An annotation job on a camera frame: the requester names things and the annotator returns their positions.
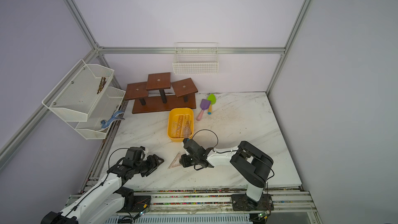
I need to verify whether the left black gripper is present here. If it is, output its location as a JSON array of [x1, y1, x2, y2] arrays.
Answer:
[[134, 154, 164, 177]]

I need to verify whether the pink triangle ruler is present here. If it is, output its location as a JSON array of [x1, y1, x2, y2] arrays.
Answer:
[[168, 151, 181, 169], [181, 124, 192, 138]]

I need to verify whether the yellow plastic storage box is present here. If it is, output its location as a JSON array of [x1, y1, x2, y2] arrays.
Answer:
[[167, 108, 194, 142]]

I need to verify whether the pink long straight ruler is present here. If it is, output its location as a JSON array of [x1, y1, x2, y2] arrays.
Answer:
[[175, 115, 184, 138]]

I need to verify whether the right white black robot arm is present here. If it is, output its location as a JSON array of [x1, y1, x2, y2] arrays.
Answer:
[[179, 139, 274, 211]]

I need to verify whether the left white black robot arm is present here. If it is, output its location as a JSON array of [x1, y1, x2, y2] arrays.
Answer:
[[41, 146, 164, 224]]

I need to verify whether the purple pink toy shovel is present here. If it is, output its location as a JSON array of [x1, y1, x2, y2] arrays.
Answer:
[[197, 99, 211, 121]]

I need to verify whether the green yellow toy shovel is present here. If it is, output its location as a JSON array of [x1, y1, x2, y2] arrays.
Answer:
[[207, 94, 217, 115]]

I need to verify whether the brown wooden stepped stand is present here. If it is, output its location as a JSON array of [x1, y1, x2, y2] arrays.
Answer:
[[124, 72, 199, 114]]

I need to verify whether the white mesh two-tier shelf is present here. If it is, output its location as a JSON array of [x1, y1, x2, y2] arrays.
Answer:
[[42, 60, 125, 140]]

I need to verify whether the brass screws bundle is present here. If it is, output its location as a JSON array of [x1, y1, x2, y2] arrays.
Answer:
[[97, 77, 106, 94]]

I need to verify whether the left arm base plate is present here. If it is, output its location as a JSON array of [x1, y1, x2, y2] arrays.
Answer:
[[117, 196, 151, 213]]

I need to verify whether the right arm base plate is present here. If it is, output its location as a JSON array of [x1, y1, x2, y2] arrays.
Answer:
[[231, 194, 274, 211]]

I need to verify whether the white wire wall basket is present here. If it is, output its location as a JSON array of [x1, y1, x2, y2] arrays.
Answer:
[[173, 42, 219, 75]]

